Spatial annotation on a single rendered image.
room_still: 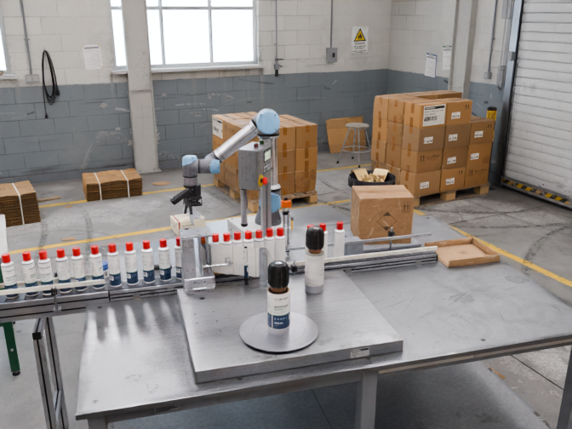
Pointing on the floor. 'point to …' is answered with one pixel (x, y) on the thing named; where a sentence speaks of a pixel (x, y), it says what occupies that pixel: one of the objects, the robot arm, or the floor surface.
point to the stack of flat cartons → (19, 203)
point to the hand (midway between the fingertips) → (187, 220)
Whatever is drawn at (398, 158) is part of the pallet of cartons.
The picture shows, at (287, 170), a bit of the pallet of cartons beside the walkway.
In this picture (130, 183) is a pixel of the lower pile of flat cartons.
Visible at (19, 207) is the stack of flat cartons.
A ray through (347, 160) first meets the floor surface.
